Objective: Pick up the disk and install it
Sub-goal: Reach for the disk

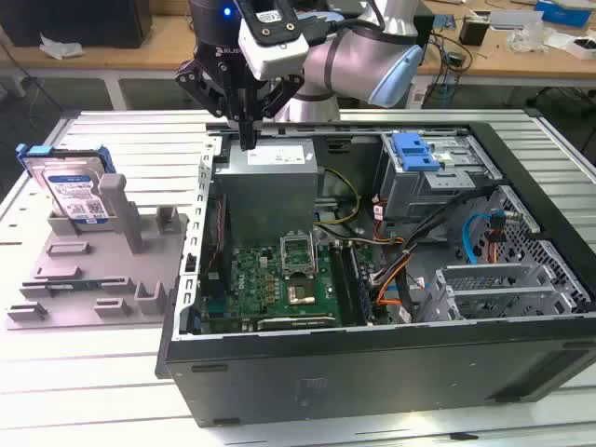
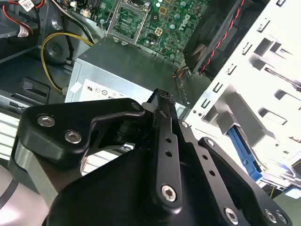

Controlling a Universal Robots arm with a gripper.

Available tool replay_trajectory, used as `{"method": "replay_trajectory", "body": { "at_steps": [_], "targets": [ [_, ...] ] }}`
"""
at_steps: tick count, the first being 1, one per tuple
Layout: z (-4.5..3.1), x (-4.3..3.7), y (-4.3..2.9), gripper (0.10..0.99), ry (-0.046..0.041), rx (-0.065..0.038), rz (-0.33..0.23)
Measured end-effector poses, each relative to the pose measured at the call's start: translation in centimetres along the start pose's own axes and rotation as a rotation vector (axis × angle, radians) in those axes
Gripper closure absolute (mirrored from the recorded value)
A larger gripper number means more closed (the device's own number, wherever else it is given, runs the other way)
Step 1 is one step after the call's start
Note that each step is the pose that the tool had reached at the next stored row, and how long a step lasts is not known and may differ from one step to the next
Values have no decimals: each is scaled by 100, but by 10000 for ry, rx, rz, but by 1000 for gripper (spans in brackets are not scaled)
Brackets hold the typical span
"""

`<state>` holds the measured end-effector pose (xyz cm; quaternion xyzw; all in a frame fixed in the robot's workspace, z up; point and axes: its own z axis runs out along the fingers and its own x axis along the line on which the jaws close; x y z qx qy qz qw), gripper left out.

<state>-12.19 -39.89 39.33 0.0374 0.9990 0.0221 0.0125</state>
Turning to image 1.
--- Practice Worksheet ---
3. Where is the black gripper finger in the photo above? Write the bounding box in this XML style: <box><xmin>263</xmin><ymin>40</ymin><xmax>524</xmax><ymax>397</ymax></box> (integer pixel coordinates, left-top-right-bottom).
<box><xmin>250</xmin><ymin>73</ymin><xmax>307</xmax><ymax>151</ymax></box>
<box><xmin>174</xmin><ymin>59</ymin><xmax>251</xmax><ymax>151</ymax></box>

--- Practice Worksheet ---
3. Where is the hard disk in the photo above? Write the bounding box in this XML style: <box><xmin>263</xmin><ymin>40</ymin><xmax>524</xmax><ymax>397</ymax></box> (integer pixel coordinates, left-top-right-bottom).
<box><xmin>16</xmin><ymin>142</ymin><xmax>123</xmax><ymax>233</ymax></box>

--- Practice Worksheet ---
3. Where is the wooden desk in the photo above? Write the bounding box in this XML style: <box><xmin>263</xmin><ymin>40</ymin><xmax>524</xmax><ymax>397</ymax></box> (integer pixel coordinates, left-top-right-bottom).
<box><xmin>0</xmin><ymin>0</ymin><xmax>596</xmax><ymax>83</ymax></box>

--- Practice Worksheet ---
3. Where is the grey power supply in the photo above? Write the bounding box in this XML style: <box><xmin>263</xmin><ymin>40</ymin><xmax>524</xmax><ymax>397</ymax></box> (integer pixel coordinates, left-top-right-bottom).
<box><xmin>211</xmin><ymin>138</ymin><xmax>320</xmax><ymax>237</ymax></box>

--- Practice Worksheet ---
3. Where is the large black box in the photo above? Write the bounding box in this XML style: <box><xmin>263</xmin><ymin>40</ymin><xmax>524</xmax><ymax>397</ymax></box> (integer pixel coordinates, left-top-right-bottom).
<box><xmin>0</xmin><ymin>0</ymin><xmax>154</xmax><ymax>50</ymax></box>

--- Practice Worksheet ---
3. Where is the blue plastic drive latch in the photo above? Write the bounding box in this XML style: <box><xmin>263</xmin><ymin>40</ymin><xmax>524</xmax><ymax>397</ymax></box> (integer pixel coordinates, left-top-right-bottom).
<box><xmin>392</xmin><ymin>132</ymin><xmax>441</xmax><ymax>172</ymax></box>

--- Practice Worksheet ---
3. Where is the crumpled white paper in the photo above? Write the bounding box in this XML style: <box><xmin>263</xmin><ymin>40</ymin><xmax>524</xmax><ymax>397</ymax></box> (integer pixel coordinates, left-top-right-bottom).
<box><xmin>38</xmin><ymin>32</ymin><xmax>88</xmax><ymax>61</ymax></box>

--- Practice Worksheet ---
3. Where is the metal socket cover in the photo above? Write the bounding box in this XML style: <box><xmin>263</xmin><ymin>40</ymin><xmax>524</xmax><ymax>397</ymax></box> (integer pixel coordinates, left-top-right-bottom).
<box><xmin>278</xmin><ymin>230</ymin><xmax>320</xmax><ymax>279</ymax></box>

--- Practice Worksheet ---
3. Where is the grey metal drive cage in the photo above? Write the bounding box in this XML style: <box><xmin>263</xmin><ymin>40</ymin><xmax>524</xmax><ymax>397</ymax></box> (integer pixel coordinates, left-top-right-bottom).
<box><xmin>379</xmin><ymin>132</ymin><xmax>504</xmax><ymax>224</ymax></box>

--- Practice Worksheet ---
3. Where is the green motherboard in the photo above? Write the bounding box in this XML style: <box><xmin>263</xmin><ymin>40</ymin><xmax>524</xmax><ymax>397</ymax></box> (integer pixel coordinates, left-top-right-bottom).
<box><xmin>199</xmin><ymin>241</ymin><xmax>392</xmax><ymax>334</ymax></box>

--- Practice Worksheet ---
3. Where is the small black box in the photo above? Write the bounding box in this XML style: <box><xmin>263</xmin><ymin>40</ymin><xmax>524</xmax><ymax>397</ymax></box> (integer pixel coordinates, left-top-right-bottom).
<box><xmin>458</xmin><ymin>16</ymin><xmax>491</xmax><ymax>47</ymax></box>

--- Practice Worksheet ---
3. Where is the RAM slot with black clips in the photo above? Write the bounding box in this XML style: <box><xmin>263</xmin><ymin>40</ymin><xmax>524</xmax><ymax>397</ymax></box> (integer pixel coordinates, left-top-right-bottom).
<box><xmin>329</xmin><ymin>240</ymin><xmax>351</xmax><ymax>328</ymax></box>
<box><xmin>343</xmin><ymin>242</ymin><xmax>365</xmax><ymax>327</ymax></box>

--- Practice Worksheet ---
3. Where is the RAM slot with white clips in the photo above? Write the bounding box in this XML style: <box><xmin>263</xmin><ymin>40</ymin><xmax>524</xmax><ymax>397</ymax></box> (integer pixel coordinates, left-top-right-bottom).
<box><xmin>349</xmin><ymin>244</ymin><xmax>374</xmax><ymax>326</ymax></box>
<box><xmin>335</xmin><ymin>241</ymin><xmax>358</xmax><ymax>328</ymax></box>

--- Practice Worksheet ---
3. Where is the CPU socket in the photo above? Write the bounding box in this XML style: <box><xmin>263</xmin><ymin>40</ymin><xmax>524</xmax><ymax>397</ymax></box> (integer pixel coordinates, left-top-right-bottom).
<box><xmin>284</xmin><ymin>277</ymin><xmax>322</xmax><ymax>308</ymax></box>

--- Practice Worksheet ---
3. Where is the grey parts rack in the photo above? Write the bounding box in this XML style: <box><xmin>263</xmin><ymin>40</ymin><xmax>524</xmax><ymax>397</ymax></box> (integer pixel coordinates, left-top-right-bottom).
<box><xmin>3</xmin><ymin>174</ymin><xmax>191</xmax><ymax>332</ymax></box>

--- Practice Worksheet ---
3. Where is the black graphics card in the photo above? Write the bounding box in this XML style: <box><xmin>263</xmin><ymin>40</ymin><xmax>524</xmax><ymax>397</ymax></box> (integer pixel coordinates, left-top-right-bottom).
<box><xmin>256</xmin><ymin>315</ymin><xmax>337</xmax><ymax>332</ymax></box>

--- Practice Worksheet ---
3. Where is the blue cardboard box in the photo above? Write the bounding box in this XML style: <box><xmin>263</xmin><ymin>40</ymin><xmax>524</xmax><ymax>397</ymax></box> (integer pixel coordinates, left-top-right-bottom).
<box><xmin>534</xmin><ymin>0</ymin><xmax>592</xmax><ymax>30</ymax></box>

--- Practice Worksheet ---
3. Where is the black PC case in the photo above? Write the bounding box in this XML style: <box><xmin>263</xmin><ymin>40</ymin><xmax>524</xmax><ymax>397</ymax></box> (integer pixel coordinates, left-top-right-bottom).
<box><xmin>155</xmin><ymin>119</ymin><xmax>596</xmax><ymax>428</ymax></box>

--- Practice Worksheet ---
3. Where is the white tray with black insert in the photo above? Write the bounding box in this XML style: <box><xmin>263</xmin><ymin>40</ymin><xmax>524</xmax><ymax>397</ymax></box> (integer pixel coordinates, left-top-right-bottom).
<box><xmin>565</xmin><ymin>36</ymin><xmax>596</xmax><ymax>61</ymax></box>

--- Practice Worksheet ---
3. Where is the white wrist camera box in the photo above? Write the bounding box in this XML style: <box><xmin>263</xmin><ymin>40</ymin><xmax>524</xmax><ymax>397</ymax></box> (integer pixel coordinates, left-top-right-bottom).
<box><xmin>237</xmin><ymin>0</ymin><xmax>312</xmax><ymax>81</ymax></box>

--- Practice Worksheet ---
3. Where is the thick black camera cable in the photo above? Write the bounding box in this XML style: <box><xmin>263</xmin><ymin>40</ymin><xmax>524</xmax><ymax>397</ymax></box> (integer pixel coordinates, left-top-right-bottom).
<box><xmin>305</xmin><ymin>0</ymin><xmax>387</xmax><ymax>47</ymax></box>

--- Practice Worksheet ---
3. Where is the yellow and black wire bundle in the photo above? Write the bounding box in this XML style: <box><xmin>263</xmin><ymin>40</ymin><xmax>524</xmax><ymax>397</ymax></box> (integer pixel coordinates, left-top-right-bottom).
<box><xmin>312</xmin><ymin>166</ymin><xmax>363</xmax><ymax>230</ymax></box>

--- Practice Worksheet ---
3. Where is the multicoloured wire bundle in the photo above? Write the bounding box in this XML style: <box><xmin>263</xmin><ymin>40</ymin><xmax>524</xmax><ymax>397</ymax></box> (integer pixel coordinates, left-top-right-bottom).
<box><xmin>316</xmin><ymin>223</ymin><xmax>406</xmax><ymax>248</ymax></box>

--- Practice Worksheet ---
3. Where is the thick black wire bundle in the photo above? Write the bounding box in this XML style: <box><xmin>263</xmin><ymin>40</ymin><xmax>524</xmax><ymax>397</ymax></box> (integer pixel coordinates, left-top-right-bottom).
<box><xmin>370</xmin><ymin>184</ymin><xmax>513</xmax><ymax>325</ymax></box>

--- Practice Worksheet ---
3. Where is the orange wire with black plug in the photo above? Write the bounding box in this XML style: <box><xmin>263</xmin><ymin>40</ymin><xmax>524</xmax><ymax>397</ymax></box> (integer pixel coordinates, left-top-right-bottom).
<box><xmin>482</xmin><ymin>210</ymin><xmax>508</xmax><ymax>263</ymax></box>

